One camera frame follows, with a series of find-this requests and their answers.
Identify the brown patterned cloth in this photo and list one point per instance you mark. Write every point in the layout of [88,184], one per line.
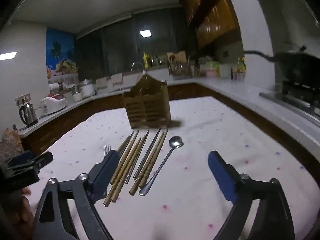
[8,142]

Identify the dark kitchen window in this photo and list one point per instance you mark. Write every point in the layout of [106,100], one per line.
[112,42]

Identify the gas stove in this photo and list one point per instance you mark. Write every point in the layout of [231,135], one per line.
[295,97]

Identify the pink and green container stack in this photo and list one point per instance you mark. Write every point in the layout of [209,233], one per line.
[211,68]

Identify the wooden wall cabinet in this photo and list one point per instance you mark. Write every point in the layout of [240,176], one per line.
[215,17]

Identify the steel electric kettle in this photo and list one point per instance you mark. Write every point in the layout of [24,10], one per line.
[27,115]

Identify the black wok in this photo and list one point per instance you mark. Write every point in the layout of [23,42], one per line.
[297,65]

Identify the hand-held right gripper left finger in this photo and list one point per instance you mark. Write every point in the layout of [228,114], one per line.
[107,170]

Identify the metal fork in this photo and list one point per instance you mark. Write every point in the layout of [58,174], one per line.
[107,148]

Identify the blue beach wall poster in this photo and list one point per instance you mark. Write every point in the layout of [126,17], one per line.
[60,52]

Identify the wall power outlet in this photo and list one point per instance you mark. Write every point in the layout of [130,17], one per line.
[23,98]

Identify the white kitchen countertop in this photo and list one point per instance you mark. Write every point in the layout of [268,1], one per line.
[250,92]

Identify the person's left hand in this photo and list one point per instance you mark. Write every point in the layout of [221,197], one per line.
[23,205]

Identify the large white jar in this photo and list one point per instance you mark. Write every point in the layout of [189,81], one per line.
[88,90]

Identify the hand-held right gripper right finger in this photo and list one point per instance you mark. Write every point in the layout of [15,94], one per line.
[222,175]

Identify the metal spoon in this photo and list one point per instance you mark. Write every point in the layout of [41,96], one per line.
[175,142]

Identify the small glass jar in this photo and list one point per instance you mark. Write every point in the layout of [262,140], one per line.
[77,95]

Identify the pink cups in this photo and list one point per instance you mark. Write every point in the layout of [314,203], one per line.
[238,76]

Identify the wooden slatted utensil holder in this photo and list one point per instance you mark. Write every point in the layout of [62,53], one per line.
[147,105]

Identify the wooden base cabinet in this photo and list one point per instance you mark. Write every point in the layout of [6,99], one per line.
[62,127]

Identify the yellow oil bottle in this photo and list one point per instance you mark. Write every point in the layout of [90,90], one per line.
[241,65]

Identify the beige cardboard piece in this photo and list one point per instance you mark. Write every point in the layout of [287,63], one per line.
[117,79]
[102,83]

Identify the white dotted tablecloth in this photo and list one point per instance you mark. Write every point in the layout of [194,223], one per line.
[200,130]

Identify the white and red rice cooker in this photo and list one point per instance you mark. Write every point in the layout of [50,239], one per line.
[53,102]

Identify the white roll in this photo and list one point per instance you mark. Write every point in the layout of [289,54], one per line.
[53,87]

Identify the white container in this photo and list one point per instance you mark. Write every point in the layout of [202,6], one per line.
[225,71]

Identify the dish rack with utensils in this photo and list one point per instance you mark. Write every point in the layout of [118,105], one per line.
[180,67]

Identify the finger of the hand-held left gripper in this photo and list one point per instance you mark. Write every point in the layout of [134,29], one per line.
[22,156]
[41,160]

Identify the dark wall socket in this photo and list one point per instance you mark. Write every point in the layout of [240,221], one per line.
[225,53]

